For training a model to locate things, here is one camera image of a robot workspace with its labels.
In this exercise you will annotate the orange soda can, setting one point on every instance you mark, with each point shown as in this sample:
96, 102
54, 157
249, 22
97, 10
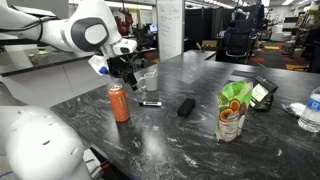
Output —
118, 100

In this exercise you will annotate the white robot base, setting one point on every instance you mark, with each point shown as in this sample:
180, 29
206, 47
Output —
39, 145

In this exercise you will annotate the small brown can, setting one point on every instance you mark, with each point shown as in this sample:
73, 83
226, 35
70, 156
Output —
33, 59

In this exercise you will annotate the black tablet stand device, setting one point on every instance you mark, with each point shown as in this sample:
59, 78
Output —
262, 94

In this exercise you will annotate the white whiteboard panel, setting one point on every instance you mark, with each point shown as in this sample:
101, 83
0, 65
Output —
170, 21

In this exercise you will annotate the black whiteboard eraser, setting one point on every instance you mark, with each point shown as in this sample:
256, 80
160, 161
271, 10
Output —
186, 107

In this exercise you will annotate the white ceramic mug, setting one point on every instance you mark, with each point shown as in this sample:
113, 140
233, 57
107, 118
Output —
149, 82

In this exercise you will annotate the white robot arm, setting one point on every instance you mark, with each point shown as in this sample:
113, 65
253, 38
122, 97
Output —
90, 28

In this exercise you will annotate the green snack bag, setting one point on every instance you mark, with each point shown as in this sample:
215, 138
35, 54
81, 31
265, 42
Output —
233, 103

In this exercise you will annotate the black office chair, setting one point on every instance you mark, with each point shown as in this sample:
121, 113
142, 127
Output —
237, 42

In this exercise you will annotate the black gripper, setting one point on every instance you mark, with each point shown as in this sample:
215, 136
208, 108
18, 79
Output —
119, 67

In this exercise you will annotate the black and white marker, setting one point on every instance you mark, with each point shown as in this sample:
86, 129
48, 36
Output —
150, 104

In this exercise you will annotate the clear plastic water bottle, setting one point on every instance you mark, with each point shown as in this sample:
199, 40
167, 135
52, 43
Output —
310, 118

